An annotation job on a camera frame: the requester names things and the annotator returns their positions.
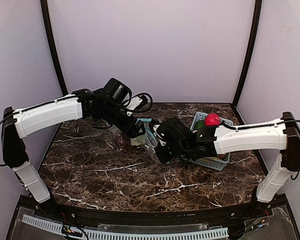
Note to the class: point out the white slotted cable duct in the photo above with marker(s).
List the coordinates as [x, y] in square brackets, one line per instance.
[128, 232]

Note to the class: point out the pink red apple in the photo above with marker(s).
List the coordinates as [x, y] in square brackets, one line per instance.
[212, 119]

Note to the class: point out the black frame post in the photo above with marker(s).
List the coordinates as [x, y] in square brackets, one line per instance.
[249, 52]
[44, 4]

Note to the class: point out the clear zip bag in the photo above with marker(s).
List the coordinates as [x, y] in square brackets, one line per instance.
[150, 138]
[115, 131]

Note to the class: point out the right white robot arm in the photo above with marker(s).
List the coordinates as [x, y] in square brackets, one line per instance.
[282, 134]

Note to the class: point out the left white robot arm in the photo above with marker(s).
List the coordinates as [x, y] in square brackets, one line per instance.
[114, 104]

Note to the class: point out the left black frame post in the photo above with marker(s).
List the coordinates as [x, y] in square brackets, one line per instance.
[44, 4]

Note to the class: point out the dark red pomegranate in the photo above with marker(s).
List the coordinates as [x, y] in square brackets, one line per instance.
[122, 142]

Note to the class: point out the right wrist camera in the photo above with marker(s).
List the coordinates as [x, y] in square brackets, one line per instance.
[154, 125]

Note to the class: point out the white cauliflower toy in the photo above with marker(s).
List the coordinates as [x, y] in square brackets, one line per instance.
[138, 141]

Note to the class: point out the light blue plastic basket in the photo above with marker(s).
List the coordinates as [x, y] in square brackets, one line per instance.
[215, 163]

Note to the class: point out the right black frame post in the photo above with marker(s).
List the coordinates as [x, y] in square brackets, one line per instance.
[249, 52]

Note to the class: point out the green bumpy cucumber toy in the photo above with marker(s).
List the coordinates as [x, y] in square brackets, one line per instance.
[199, 124]

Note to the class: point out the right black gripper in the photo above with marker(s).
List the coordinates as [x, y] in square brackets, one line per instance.
[160, 141]

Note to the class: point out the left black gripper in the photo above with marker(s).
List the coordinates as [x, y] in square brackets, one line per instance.
[139, 127]

